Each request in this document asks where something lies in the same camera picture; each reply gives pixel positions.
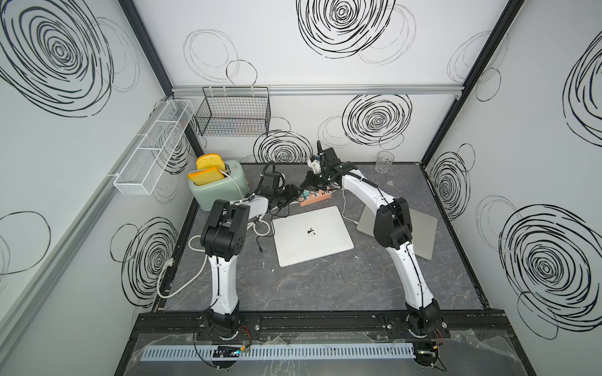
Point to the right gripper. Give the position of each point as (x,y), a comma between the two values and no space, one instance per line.
(309,183)

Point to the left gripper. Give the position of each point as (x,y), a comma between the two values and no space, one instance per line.
(291,195)

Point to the orange power strip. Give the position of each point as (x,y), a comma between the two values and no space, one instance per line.
(315,197)

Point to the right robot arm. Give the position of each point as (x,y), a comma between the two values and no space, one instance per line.
(392,229)

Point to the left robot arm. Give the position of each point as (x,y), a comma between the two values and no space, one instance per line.
(223,238)

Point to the white apple laptop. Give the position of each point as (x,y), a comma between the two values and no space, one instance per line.
(310,235)

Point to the silver grey laptop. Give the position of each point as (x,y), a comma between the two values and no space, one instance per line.
(424,229)

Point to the mint green toaster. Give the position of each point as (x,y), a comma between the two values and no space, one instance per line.
(233,187)

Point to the clear drinking glass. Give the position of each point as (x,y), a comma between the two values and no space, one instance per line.
(384,161)

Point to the front yellow toast slice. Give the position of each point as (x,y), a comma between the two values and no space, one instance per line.
(205,176)

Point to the yellow toast slice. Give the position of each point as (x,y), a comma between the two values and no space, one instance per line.
(208,161)
(205,176)

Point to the rear yellow toast slice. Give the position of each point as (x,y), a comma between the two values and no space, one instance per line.
(208,161)

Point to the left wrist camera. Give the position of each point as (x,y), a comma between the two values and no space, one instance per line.
(271,181)

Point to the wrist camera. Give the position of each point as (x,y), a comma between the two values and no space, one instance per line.
(271,181)
(325,159)

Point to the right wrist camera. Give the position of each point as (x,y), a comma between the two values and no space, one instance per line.
(325,159)

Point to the black wire basket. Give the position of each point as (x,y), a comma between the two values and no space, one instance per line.
(234,112)

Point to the white wire shelf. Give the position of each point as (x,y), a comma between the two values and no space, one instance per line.
(162,149)

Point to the grey slotted cable duct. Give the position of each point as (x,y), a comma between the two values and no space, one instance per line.
(349,351)

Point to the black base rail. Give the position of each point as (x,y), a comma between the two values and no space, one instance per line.
(258,325)

